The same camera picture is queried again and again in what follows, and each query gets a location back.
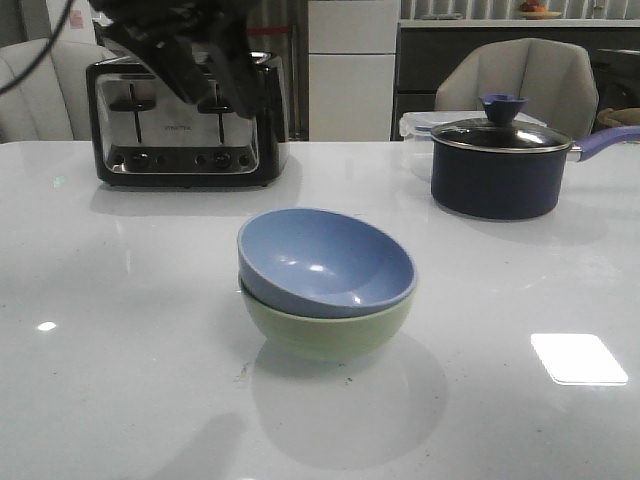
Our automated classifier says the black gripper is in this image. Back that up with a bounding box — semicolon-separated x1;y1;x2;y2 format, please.
90;0;258;119

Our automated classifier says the blue bowl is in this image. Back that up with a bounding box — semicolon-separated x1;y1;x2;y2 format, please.
237;208;417;318

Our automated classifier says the light green bowl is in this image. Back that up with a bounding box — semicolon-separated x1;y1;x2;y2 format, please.
238;280;415;362

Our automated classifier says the black chrome four-slot toaster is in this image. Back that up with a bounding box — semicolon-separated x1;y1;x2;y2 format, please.
86;52;289;187

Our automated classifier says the white refrigerator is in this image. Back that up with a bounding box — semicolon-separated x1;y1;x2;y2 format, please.
308;1;401;142

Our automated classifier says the beige upholstered chair left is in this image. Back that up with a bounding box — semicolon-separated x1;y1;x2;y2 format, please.
1;41;115;143

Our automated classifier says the beige upholstered chair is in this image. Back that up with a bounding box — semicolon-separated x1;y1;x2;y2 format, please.
434;38;599;139
1;41;115;143

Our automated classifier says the dark counter white top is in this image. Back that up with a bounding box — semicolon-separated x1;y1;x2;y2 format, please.
393;22;639;137

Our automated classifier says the clear plastic food container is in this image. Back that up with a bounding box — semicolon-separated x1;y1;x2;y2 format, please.
398;110;549;181

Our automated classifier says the glass lid blue knob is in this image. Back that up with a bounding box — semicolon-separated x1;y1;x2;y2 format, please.
431;94;572;153

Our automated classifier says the fruit plate on counter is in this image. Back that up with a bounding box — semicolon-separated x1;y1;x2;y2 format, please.
516;0;562;20

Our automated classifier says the beige upholstered chair right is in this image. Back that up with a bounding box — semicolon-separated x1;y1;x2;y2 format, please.
434;38;599;139

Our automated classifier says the black left cable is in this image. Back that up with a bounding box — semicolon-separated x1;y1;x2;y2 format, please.
0;0;76;95

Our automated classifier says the dark blue saucepan purple handle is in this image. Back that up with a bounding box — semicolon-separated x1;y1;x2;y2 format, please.
431;126;639;220

